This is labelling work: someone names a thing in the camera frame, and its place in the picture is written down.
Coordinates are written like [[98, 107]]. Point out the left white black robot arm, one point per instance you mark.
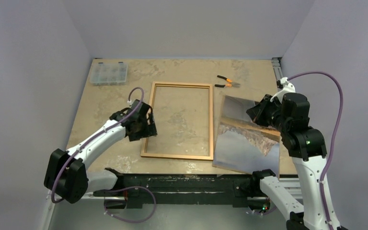
[[66, 175]]

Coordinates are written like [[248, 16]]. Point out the landscape photo print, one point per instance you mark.
[[242, 145]]

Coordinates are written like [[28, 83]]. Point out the clear plastic organizer box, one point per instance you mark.
[[108, 73]]

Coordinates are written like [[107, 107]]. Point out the wooden picture frame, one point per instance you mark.
[[183, 114]]

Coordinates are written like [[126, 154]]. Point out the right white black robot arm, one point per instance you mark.
[[306, 146]]

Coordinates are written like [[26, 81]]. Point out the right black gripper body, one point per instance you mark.
[[257, 112]]

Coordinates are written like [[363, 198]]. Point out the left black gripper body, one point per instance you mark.
[[144, 129]]

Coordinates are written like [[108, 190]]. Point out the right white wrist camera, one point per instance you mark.
[[284, 86]]

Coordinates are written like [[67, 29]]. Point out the aluminium rail frame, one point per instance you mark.
[[257, 78]]

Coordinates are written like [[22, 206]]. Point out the orange black pliers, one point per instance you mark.
[[229, 83]]

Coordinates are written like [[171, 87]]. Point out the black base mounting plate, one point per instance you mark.
[[237, 190]]

